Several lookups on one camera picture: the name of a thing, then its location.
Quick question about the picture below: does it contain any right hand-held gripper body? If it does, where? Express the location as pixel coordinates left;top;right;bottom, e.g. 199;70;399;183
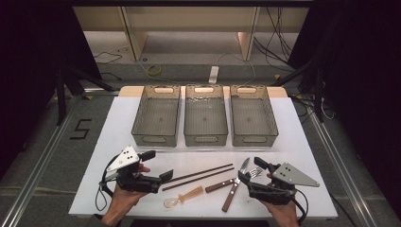
246;162;321;206

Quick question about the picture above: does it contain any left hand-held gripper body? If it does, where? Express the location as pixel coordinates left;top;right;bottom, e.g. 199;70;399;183
99;146;163;194

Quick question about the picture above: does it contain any wooden handled knife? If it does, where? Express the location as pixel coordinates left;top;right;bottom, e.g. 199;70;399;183
221;157;251;213

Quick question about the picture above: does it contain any wooden handled fork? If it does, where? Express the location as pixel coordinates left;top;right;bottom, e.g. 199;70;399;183
204;166;264;194

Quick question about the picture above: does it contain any clear grey plastic bin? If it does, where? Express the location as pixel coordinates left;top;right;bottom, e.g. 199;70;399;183
131;84;182;148
183;84;229;148
230;84;280;148

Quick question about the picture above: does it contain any person's right hand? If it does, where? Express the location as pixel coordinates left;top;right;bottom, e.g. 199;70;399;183
260;198;301;227

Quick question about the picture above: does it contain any person's left hand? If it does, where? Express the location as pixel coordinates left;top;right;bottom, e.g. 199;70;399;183
105;164;151;218

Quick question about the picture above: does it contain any white table sheet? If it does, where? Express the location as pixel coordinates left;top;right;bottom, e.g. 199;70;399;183
68;96;339;219

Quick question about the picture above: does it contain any black metal stand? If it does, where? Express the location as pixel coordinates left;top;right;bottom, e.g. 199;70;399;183
55;62;117;127
272;60;326;123

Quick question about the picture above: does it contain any white power strip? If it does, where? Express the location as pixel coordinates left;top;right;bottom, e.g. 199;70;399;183
208;65;219;85

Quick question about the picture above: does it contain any beige wooden shelf unit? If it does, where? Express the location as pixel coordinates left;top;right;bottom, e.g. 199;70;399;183
73;6;310;61

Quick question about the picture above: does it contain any left hand-held gripper black cable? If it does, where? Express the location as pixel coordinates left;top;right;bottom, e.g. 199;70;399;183
95;154;120;212

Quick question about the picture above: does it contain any aluminium floor rail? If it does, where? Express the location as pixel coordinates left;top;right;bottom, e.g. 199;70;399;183
305;105;377;227
0;94;87;227

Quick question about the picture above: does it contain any yellow cable coil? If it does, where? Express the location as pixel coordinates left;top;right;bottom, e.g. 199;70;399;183
147;64;163;77

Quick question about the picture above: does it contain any white floor cable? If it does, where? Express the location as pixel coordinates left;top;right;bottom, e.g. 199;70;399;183
217;51;257;86

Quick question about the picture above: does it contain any thin black floor cable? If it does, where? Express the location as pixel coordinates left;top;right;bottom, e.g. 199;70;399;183
93;51;123;65

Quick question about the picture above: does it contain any bundle of black cables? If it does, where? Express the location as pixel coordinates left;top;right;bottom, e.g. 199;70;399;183
253;7;295;65

